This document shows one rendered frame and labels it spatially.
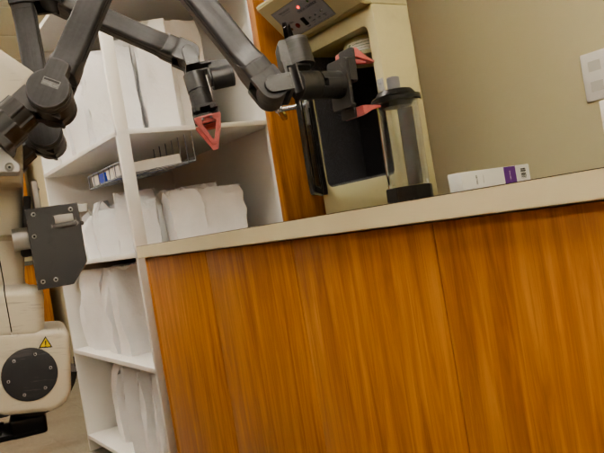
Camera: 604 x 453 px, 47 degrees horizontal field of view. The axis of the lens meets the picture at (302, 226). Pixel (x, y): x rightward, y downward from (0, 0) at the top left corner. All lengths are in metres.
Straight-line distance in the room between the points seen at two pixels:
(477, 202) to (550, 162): 0.83
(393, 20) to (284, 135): 0.44
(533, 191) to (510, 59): 0.99
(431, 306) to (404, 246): 0.12
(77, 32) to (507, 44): 1.11
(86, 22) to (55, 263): 0.47
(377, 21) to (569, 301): 0.90
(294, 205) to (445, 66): 0.62
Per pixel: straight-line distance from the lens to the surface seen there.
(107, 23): 1.91
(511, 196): 1.04
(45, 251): 1.46
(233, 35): 1.42
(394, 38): 1.73
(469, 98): 2.07
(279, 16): 1.88
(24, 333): 1.49
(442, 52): 2.14
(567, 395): 1.10
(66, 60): 1.40
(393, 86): 1.54
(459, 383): 1.24
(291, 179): 1.91
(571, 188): 0.98
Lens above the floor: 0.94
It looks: level
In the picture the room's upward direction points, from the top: 9 degrees counter-clockwise
